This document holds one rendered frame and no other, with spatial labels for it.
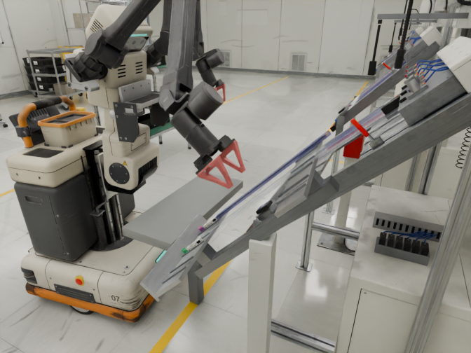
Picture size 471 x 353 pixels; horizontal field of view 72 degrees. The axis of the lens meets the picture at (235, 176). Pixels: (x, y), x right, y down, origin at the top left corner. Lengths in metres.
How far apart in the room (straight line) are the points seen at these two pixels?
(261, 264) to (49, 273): 1.22
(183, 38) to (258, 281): 0.65
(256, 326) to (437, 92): 0.77
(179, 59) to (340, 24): 9.05
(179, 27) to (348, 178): 0.59
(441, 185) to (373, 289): 1.50
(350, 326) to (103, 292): 1.07
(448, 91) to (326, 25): 9.03
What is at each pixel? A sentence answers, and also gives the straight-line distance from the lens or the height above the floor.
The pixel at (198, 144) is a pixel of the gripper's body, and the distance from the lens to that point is 0.75.
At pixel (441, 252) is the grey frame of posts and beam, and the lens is 0.98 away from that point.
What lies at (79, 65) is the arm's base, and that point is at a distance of 1.28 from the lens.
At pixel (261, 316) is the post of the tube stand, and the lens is 0.99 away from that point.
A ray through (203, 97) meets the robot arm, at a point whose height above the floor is 1.17.
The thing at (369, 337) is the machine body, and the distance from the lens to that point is 1.26.
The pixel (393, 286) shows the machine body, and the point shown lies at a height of 0.62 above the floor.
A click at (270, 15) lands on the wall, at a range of 10.34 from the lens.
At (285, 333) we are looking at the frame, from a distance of 1.31.
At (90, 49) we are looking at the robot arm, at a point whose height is 1.25.
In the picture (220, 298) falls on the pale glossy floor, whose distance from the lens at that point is 1.85.
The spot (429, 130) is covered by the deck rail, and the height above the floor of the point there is 1.10.
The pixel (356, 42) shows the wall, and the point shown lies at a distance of 9.75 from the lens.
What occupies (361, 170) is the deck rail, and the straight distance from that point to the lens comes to 0.93.
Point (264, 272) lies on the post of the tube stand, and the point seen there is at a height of 0.74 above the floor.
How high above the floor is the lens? 1.32
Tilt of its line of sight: 25 degrees down
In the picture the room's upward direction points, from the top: straight up
